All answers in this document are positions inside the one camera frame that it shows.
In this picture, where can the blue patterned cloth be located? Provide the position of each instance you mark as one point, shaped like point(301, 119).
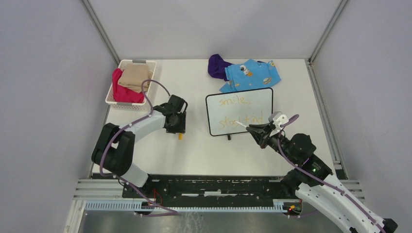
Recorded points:
point(250, 75)

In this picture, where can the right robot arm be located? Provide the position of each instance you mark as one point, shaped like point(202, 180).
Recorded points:
point(314, 182)

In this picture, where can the pink cloth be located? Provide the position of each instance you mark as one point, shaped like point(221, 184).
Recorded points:
point(123, 94)

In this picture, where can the purple cloth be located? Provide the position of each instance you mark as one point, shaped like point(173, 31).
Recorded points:
point(216, 67)

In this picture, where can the white whiteboard black frame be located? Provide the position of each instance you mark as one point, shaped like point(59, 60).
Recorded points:
point(247, 107)

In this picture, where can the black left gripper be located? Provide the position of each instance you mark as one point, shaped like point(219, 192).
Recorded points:
point(181, 127)

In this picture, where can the beige folded cloth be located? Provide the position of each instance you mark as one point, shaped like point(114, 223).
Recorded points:
point(133, 76)

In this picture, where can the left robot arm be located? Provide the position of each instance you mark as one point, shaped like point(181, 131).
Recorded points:
point(114, 149)

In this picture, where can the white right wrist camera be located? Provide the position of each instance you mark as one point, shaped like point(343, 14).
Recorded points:
point(276, 122)

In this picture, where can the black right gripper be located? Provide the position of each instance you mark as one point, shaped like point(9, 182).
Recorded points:
point(262, 137)

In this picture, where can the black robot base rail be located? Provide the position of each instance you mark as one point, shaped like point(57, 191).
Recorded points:
point(221, 192)

